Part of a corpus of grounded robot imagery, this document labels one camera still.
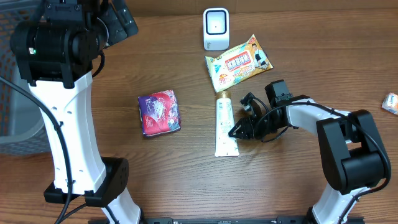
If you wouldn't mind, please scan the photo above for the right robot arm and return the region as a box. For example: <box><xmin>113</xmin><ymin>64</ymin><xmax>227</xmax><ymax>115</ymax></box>
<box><xmin>228</xmin><ymin>80</ymin><xmax>392</xmax><ymax>224</ymax></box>

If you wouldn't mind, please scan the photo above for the red purple tissue pack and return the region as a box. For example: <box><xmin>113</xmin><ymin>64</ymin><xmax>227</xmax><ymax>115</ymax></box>
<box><xmin>137</xmin><ymin>90</ymin><xmax>181</xmax><ymax>137</ymax></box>

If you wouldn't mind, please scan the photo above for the white barcode scanner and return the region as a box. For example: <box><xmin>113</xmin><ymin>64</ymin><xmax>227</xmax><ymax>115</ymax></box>
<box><xmin>203</xmin><ymin>7</ymin><xmax>229</xmax><ymax>51</ymax></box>

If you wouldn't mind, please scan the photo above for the yellow orange snack bag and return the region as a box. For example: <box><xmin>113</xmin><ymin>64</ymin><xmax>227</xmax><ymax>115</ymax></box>
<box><xmin>205</xmin><ymin>34</ymin><xmax>274</xmax><ymax>93</ymax></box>

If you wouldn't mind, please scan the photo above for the dark grey plastic basket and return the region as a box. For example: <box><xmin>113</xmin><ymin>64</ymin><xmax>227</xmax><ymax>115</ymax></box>
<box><xmin>1</xmin><ymin>1</ymin><xmax>50</xmax><ymax>156</ymax></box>

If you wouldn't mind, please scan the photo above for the white floral cream tube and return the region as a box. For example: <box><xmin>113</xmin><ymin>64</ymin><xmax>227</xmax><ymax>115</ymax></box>
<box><xmin>215</xmin><ymin>91</ymin><xmax>239</xmax><ymax>157</ymax></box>

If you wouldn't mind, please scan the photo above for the small orange white box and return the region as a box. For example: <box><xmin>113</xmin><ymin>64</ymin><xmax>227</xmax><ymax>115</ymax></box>
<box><xmin>381</xmin><ymin>93</ymin><xmax>398</xmax><ymax>115</ymax></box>

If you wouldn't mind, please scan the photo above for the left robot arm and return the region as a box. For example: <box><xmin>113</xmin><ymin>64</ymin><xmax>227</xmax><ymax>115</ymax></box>
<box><xmin>10</xmin><ymin>0</ymin><xmax>145</xmax><ymax>224</ymax></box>

